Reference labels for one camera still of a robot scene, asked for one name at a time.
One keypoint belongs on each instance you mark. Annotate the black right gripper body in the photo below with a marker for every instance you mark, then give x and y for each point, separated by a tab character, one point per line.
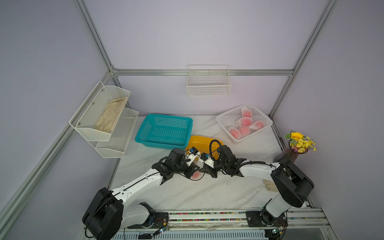
218	166

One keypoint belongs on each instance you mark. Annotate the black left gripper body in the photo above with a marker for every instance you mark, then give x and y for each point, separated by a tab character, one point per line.
183	168

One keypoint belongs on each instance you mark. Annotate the netted red apple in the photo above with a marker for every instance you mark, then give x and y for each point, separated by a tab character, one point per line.
236	134
196	176

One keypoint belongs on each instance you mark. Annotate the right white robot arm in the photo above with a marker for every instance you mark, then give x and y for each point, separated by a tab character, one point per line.
292	184

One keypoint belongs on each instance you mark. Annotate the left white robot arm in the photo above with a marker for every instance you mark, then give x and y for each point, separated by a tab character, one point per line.
111	210

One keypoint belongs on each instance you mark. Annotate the yellow plastic tub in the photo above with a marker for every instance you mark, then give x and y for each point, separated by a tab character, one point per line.
202	144

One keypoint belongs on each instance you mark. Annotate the teal plastic perforated basket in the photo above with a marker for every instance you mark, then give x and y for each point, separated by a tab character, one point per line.
165	132

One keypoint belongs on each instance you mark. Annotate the netted apple left back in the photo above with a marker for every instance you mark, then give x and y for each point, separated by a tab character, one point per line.
245	131

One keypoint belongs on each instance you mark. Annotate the white plastic perforated basket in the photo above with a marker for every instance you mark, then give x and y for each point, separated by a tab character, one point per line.
229	118

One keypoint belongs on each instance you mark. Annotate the netted apple centre back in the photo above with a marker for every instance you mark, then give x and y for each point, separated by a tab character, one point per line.
244	121

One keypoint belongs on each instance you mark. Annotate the netted apple top back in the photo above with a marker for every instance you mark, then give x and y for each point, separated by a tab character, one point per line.
246	112

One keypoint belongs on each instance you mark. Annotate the dark glass vase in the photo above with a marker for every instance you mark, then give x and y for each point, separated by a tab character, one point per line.
288	154

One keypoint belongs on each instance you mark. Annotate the yellow flower bouquet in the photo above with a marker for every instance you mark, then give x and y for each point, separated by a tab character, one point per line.
299	143

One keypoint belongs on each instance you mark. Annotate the beige cloth in shelf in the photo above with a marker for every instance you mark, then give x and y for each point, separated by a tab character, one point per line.
110	115

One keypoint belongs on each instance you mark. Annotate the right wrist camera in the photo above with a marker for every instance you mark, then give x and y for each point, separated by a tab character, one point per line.
207	160

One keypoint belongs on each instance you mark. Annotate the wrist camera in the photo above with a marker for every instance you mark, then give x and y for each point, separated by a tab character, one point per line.
193	154
207	160

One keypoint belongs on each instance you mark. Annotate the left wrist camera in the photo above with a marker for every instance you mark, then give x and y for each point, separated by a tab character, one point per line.
193	154

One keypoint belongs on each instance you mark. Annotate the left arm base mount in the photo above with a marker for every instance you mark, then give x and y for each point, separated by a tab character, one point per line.
145	217

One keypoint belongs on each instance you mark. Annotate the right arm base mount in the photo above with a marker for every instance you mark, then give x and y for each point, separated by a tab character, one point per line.
258	219

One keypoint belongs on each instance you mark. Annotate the white wire wall basket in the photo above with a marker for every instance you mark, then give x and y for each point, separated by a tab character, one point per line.
208	81

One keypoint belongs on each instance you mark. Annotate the white two-tier wire shelf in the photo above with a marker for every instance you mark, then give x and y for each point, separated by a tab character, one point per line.
112	145

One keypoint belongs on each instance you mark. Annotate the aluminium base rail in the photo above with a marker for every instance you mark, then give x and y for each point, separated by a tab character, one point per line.
303	224

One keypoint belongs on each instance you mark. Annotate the aluminium frame structure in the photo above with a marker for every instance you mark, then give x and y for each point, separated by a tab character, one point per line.
21	198

